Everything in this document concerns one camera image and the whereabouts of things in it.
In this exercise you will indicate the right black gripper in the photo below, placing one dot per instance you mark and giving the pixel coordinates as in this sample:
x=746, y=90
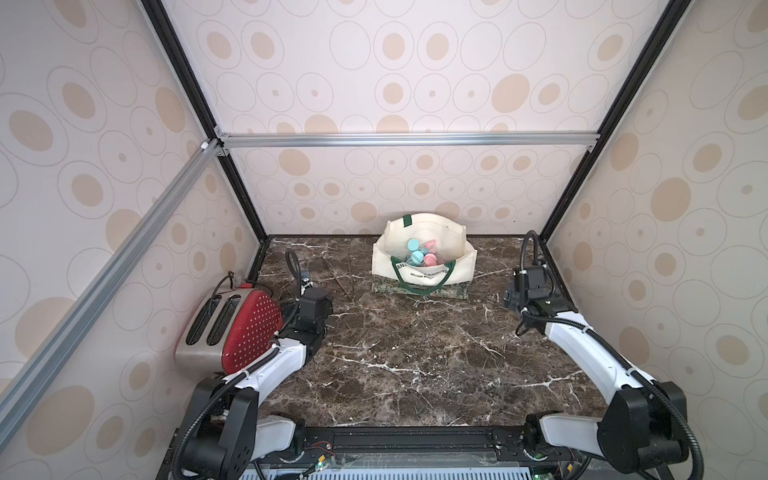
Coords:
x=527, y=287

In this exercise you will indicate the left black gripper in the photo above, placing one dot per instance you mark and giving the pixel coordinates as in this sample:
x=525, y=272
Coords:
x=329, y=304

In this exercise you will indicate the teal hourglass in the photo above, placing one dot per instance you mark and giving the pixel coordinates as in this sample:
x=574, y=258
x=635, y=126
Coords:
x=416, y=253

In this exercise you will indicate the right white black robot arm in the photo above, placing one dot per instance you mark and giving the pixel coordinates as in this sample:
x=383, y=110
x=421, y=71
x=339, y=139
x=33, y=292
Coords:
x=644, y=429

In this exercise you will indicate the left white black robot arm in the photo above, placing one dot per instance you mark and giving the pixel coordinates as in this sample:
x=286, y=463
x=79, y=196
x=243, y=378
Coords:
x=236, y=398

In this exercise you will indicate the cream canvas tote bag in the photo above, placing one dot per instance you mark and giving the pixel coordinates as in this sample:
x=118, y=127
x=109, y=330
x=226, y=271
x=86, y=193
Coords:
x=456, y=257

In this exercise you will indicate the red and steel toaster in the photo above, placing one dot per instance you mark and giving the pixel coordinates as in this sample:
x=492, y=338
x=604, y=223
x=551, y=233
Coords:
x=227, y=332

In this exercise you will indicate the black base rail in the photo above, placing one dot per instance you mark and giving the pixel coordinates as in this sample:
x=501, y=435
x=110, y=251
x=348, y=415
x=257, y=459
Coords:
x=414, y=450

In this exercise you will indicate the aluminium frame rail back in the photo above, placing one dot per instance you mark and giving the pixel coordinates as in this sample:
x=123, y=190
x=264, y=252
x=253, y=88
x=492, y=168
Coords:
x=440, y=139

